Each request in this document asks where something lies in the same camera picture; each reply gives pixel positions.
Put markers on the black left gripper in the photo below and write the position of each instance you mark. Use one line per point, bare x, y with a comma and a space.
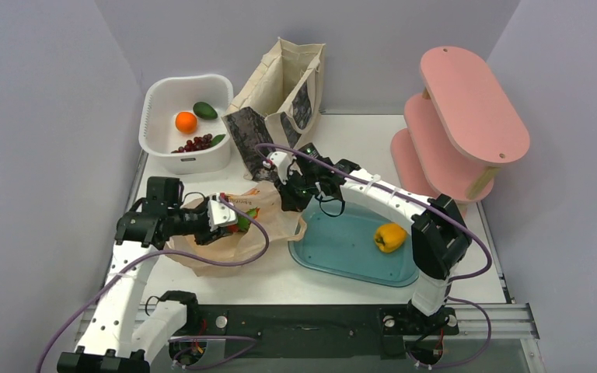
207, 235

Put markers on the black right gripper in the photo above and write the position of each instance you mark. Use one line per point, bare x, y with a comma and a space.
291, 201

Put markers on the orange plastic grocery bag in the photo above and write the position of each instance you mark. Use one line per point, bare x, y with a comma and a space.
281, 226

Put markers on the green avocado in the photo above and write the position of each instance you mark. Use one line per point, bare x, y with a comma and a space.
205, 111

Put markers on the red chili pepper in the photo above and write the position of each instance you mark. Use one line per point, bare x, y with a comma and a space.
242, 224

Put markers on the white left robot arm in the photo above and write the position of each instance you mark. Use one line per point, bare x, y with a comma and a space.
110, 342

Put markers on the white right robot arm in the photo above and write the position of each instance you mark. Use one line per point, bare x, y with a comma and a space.
438, 235

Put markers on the canvas tote bag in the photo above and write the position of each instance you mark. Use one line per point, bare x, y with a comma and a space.
279, 103

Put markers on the red grape bunch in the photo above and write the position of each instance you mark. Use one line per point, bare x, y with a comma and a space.
200, 143

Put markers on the teal plastic tray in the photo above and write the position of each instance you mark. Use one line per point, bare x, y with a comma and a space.
340, 242

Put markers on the orange fruit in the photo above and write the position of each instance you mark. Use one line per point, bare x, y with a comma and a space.
186, 122

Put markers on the yellow bell pepper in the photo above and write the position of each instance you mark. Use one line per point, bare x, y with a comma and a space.
390, 237

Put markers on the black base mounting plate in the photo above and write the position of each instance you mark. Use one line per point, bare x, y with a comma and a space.
307, 332

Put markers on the white plastic basket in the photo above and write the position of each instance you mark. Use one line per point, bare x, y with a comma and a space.
158, 135

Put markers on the pink three-tier shelf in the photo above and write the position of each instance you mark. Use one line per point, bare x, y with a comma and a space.
461, 130

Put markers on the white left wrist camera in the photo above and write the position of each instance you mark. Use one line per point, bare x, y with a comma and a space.
219, 214

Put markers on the aluminium frame rail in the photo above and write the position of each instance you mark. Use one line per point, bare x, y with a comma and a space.
514, 344

